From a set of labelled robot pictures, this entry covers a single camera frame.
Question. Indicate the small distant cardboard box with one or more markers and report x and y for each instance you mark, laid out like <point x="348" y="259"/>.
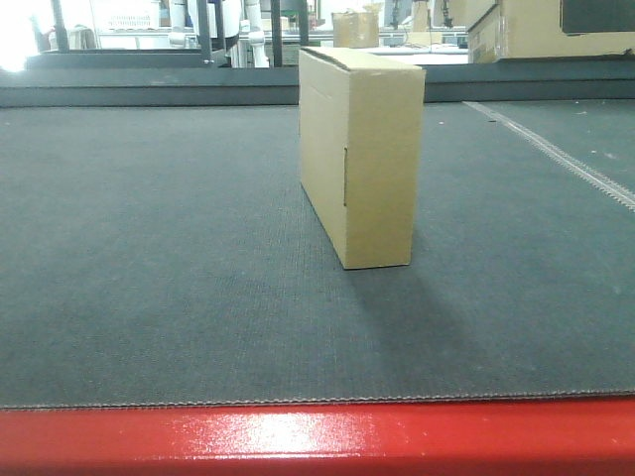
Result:
<point x="355" y="30"/>

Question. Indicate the black metal frame stand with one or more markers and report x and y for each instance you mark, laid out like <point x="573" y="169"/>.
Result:
<point x="210" y="29"/>

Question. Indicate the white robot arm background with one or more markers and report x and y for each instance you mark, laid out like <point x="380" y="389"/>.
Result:
<point x="252" y="26"/>

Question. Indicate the tan cardboard box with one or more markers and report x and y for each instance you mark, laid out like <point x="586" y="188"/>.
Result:
<point x="360" y="144"/>

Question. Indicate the large background cardboard box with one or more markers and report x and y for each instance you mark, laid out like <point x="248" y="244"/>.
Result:
<point x="531" y="30"/>

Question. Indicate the white background table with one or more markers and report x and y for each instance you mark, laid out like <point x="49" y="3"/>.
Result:
<point x="412" y="49"/>

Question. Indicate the red conveyor frame edge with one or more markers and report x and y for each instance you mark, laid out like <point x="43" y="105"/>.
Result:
<point x="548" y="437"/>

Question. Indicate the dark grey conveyor belt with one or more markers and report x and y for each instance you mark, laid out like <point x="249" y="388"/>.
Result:
<point x="169" y="256"/>

